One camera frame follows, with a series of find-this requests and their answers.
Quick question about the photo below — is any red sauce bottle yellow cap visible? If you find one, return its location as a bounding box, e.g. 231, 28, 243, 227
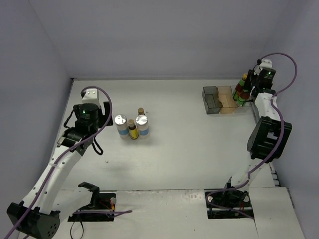
232, 77, 245, 102

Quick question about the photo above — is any white granule jar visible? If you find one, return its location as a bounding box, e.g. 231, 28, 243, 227
136, 115, 150, 138
114, 115, 129, 138

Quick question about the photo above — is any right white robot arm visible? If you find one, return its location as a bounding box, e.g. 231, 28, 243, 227
220, 66, 292, 205

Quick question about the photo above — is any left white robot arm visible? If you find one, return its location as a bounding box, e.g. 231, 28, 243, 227
5, 101, 113, 239

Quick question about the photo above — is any clear plastic bin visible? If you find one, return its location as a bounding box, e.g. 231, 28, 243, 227
232, 96, 251, 113

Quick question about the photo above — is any amber plastic bin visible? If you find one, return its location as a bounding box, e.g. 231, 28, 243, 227
217, 86, 237, 114

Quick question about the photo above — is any front yellow label bottle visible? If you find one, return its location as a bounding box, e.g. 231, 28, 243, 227
128, 119, 139, 139

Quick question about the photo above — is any yellow label bottle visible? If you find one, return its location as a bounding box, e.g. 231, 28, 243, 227
138, 108, 145, 115
128, 119, 139, 139

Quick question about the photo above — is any rear yellow label bottle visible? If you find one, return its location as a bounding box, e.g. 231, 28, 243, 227
138, 108, 145, 115

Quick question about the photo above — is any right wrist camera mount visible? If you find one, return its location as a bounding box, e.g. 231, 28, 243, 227
254, 58, 273, 75

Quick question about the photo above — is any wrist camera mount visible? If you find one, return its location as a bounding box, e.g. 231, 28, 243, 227
254, 58, 273, 75
81, 88, 100, 107

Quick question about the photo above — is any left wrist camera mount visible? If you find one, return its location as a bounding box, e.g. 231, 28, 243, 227
81, 88, 100, 107

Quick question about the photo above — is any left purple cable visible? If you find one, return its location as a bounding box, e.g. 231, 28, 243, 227
4, 86, 133, 237

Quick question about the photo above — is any purple cable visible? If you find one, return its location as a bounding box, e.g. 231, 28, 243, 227
205, 52, 298, 220
4, 86, 133, 237

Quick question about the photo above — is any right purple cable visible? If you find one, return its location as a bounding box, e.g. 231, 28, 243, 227
205, 52, 298, 220

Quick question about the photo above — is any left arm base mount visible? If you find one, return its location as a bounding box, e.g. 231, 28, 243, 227
67, 182, 116, 222

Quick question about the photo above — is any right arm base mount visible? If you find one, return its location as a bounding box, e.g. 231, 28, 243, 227
204, 179, 254, 220

